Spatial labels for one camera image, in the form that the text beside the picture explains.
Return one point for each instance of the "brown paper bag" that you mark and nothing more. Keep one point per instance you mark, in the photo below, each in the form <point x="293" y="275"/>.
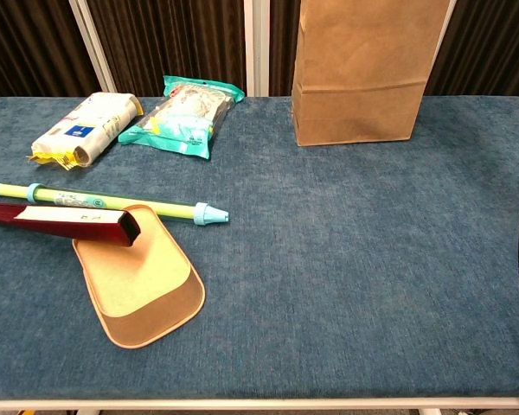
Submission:
<point x="359" y="65"/>

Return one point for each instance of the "blue fabric table mat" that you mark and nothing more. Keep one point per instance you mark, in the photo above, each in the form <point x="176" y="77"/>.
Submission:
<point x="285" y="302"/>

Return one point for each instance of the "teal clear snack packet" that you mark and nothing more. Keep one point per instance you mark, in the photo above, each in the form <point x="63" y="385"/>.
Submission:
<point x="181" y="121"/>

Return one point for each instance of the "tan brown pad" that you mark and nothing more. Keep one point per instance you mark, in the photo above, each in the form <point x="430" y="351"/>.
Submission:
<point x="142" y="285"/>

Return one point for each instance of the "teal green toy pump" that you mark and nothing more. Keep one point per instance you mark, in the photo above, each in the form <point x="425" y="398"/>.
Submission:
<point x="112" y="202"/>

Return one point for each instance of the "dark brown pleated curtain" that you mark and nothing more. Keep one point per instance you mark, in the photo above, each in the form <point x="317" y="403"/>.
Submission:
<point x="493" y="43"/>
<point x="177" y="39"/>
<point x="26" y="43"/>
<point x="283" y="43"/>

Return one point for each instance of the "white yellow-ended food packet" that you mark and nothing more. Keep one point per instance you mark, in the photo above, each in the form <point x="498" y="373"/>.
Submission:
<point x="86" y="127"/>

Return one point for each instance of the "long dark red box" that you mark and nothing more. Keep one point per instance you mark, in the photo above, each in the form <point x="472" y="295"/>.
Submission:
<point x="60" y="222"/>

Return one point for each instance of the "white partition post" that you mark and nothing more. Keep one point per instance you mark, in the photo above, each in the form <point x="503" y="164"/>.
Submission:
<point x="256" y="43"/>
<point x="91" y="43"/>

